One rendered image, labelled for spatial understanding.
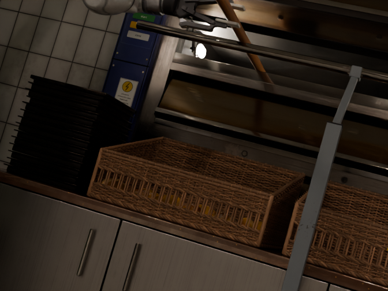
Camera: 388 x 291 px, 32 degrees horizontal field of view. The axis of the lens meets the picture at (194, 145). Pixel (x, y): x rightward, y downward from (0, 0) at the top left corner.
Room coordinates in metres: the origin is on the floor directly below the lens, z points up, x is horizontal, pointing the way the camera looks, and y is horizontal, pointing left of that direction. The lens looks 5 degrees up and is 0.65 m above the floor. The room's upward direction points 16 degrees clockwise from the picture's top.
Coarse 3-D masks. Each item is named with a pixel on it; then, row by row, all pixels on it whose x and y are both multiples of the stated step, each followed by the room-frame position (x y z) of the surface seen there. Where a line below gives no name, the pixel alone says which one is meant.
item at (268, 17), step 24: (240, 0) 2.32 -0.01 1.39; (264, 0) 2.26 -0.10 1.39; (288, 0) 2.24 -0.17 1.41; (264, 24) 2.44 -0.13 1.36; (288, 24) 2.38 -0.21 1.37; (312, 24) 2.32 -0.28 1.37; (336, 24) 2.26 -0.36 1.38; (360, 24) 2.21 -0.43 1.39; (384, 24) 2.16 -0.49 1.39; (384, 48) 2.31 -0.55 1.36
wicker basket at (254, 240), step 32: (128, 160) 1.99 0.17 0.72; (160, 160) 2.43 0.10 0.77; (192, 160) 2.40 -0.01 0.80; (224, 160) 2.37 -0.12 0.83; (96, 192) 2.01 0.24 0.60; (128, 192) 1.98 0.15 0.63; (160, 192) 1.95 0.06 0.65; (192, 192) 1.92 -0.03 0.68; (224, 192) 1.89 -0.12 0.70; (256, 192) 1.86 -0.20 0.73; (288, 192) 2.08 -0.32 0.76; (192, 224) 1.91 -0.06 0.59; (224, 224) 1.88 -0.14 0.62; (256, 224) 1.86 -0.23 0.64; (288, 224) 2.23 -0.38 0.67
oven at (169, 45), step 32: (224, 32) 2.63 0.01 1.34; (256, 32) 2.51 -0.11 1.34; (288, 32) 2.47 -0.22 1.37; (160, 64) 2.51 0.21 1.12; (288, 64) 2.84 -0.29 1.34; (352, 64) 2.55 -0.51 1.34; (384, 64) 2.43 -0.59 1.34; (160, 96) 2.50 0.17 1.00; (288, 96) 2.37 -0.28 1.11; (320, 96) 2.33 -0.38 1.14; (384, 96) 2.92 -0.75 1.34; (160, 128) 2.49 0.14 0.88; (192, 128) 2.45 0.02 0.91; (256, 160) 2.38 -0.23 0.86; (288, 160) 2.35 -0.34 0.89; (384, 192) 2.25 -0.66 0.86
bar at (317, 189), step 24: (144, 24) 2.13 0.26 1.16; (240, 48) 2.04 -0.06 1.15; (264, 48) 2.02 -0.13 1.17; (360, 72) 1.93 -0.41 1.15; (384, 72) 1.92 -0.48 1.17; (336, 120) 1.76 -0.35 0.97; (336, 144) 1.72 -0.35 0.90; (312, 192) 1.73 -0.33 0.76; (312, 216) 1.72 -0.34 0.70; (288, 264) 1.73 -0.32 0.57; (288, 288) 1.72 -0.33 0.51
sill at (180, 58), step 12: (180, 60) 2.49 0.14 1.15; (192, 60) 2.47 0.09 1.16; (204, 60) 2.46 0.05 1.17; (228, 72) 2.43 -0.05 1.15; (240, 72) 2.42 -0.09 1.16; (252, 72) 2.41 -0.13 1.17; (264, 72) 2.40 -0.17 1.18; (276, 84) 2.38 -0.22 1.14; (288, 84) 2.37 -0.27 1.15; (300, 84) 2.36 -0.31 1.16; (312, 84) 2.35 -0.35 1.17; (324, 96) 2.33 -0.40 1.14; (336, 96) 2.32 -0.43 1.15; (360, 96) 2.30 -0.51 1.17; (372, 96) 2.29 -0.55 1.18; (384, 108) 2.27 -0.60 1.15
